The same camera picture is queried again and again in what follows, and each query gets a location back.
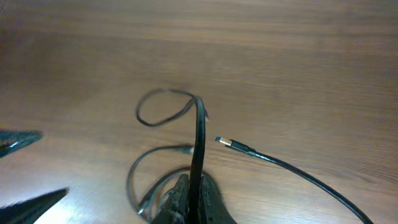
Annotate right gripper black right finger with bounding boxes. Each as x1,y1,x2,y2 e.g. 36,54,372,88
200,174,237,224

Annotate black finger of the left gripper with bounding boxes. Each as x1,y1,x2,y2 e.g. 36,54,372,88
1,187,69,224
1,129,42,157

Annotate black thin micro-USB cable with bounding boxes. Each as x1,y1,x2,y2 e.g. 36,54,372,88
126,88,210,224

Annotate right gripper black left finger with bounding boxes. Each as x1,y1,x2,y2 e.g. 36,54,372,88
151,174,189,224

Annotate black USB-A cable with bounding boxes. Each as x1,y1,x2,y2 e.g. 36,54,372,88
214,136,376,224

